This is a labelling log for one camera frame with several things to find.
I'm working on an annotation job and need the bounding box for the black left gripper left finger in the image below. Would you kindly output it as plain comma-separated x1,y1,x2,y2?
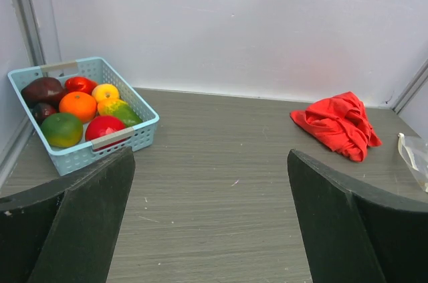
1,147,135,282

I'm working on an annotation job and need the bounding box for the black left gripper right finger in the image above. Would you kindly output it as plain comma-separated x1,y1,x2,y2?
287,149,427,282

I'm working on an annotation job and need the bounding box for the clear dotted zip bag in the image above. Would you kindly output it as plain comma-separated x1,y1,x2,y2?
397,132,428,193

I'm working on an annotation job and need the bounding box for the yellow green mango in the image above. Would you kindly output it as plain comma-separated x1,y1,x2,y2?
97,98,143,127

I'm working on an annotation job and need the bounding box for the light blue plastic basket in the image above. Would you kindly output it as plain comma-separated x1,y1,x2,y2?
7,57,159,176

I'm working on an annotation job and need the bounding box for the green orange fruit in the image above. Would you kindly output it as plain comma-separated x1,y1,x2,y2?
40,112,84,148

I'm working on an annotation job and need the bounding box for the red cloth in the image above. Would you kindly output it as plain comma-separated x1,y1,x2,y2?
290,92,383,163

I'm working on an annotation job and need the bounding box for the small dark plum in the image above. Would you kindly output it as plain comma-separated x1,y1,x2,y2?
31,102,58,125

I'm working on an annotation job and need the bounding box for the dark red apple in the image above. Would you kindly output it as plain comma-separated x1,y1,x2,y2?
21,77,68,108

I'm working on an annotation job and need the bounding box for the yellow lemon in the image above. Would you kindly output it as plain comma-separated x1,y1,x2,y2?
92,84,120,103

